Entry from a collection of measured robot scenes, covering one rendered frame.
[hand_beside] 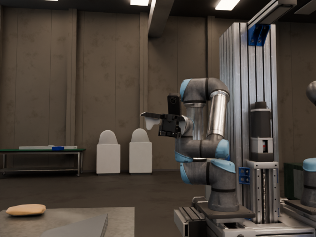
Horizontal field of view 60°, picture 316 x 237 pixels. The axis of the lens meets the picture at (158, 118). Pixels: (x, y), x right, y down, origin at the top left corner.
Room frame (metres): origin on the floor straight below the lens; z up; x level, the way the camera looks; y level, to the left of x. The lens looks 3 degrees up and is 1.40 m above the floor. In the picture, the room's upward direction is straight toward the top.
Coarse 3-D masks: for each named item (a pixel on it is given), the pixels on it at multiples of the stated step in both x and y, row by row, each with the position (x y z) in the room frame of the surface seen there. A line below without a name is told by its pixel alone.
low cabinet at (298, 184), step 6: (288, 168) 5.63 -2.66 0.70; (294, 168) 5.42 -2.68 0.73; (300, 168) 5.21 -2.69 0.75; (288, 174) 5.64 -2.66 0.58; (294, 174) 5.41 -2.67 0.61; (300, 174) 5.21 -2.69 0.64; (288, 180) 5.65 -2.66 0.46; (294, 180) 5.42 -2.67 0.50; (300, 180) 5.21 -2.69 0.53; (288, 186) 5.65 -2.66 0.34; (294, 186) 5.42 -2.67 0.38; (300, 186) 5.22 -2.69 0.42; (288, 192) 5.66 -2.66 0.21; (294, 192) 5.43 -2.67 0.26; (300, 192) 5.23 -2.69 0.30; (288, 198) 5.74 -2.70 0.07; (294, 198) 5.45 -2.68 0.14
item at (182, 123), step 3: (177, 117) 0.92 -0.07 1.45; (180, 117) 0.91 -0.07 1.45; (183, 117) 0.86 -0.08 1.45; (186, 117) 0.88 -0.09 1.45; (177, 120) 0.92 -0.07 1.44; (180, 120) 0.90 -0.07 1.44; (183, 120) 0.86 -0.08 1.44; (186, 120) 0.86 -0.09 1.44; (180, 123) 0.92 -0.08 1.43; (183, 123) 0.89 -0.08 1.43; (180, 126) 0.92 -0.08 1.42; (183, 126) 0.89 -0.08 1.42; (183, 129) 0.89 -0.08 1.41; (183, 132) 0.89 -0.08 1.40
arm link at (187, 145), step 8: (184, 136) 1.12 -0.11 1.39; (192, 136) 1.14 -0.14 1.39; (176, 144) 1.13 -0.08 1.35; (184, 144) 1.12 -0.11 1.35; (192, 144) 1.11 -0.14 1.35; (176, 152) 1.13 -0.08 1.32; (184, 152) 1.12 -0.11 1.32; (192, 152) 1.11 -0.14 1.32; (176, 160) 1.14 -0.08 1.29; (184, 160) 1.12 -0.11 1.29; (192, 160) 1.14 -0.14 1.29
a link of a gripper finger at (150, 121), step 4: (144, 112) 0.91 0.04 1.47; (148, 112) 0.92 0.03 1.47; (144, 116) 0.91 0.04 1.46; (148, 116) 0.92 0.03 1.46; (152, 116) 0.93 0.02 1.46; (156, 116) 0.94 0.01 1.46; (148, 120) 0.93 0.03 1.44; (152, 120) 0.94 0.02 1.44; (156, 120) 0.95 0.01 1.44; (148, 124) 0.94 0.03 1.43; (152, 124) 0.95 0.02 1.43; (156, 124) 0.96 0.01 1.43; (148, 128) 0.94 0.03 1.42
